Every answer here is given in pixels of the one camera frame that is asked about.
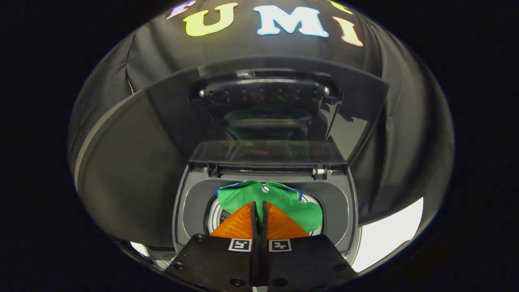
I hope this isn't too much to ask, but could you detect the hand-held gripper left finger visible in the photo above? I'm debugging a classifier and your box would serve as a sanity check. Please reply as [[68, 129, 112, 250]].
[[165, 202, 260, 288]]

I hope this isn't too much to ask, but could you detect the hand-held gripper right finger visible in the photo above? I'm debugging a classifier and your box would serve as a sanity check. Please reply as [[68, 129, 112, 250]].
[[262, 201, 358, 289]]

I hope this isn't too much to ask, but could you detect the green polo shirt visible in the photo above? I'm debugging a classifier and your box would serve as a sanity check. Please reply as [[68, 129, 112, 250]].
[[215, 180, 324, 234]]

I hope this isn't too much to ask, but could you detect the black backdrop cloth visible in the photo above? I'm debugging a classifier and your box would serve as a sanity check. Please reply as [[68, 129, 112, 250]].
[[67, 0, 455, 228]]

